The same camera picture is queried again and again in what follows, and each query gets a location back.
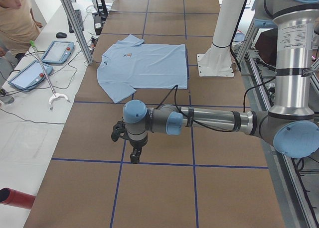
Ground aluminium frame cage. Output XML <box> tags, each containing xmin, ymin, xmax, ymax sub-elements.
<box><xmin>250</xmin><ymin>17</ymin><xmax>319</xmax><ymax>228</ymax></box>

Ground person in beige shirt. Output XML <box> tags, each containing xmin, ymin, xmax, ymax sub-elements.
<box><xmin>0</xmin><ymin>0</ymin><xmax>43</xmax><ymax>62</ymax></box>

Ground black keyboard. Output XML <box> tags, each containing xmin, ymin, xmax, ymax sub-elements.
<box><xmin>67</xmin><ymin>9</ymin><xmax>85</xmax><ymax>34</ymax></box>

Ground light blue t-shirt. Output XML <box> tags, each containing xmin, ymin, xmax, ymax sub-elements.
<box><xmin>97</xmin><ymin>35</ymin><xmax>188</xmax><ymax>103</ymax></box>

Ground near blue teach pendant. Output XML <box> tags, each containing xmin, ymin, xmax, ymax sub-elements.
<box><xmin>8</xmin><ymin>60</ymin><xmax>45</xmax><ymax>92</ymax></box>

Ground black computer mouse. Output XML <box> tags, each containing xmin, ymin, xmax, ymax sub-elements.
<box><xmin>55</xmin><ymin>32</ymin><xmax>67</xmax><ymax>39</ymax></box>

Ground black power adapter box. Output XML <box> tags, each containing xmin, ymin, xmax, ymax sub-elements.
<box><xmin>94</xmin><ymin>15</ymin><xmax>103</xmax><ymax>35</ymax></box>

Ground reacher grabber stick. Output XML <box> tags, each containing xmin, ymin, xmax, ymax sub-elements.
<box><xmin>29</xmin><ymin>40</ymin><xmax>70</xmax><ymax>111</ymax></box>

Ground blue teach pendant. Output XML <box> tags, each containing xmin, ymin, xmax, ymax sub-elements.
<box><xmin>8</xmin><ymin>60</ymin><xmax>45</xmax><ymax>92</ymax></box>
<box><xmin>41</xmin><ymin>41</ymin><xmax>75</xmax><ymax>65</ymax></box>

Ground red cylinder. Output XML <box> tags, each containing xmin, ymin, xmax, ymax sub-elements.
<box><xmin>0</xmin><ymin>188</ymin><xmax>36</xmax><ymax>210</ymax></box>

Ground aluminium frame post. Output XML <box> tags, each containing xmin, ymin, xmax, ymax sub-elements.
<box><xmin>60</xmin><ymin>0</ymin><xmax>94</xmax><ymax>65</ymax></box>

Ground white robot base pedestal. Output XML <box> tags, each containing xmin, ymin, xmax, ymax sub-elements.
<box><xmin>197</xmin><ymin>0</ymin><xmax>247</xmax><ymax>77</ymax></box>

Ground far blue teach pendant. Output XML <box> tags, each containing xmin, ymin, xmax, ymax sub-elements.
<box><xmin>41</xmin><ymin>41</ymin><xmax>75</xmax><ymax>65</ymax></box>

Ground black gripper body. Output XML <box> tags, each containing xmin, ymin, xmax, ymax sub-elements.
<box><xmin>130</xmin><ymin>137</ymin><xmax>147</xmax><ymax>153</ymax></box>

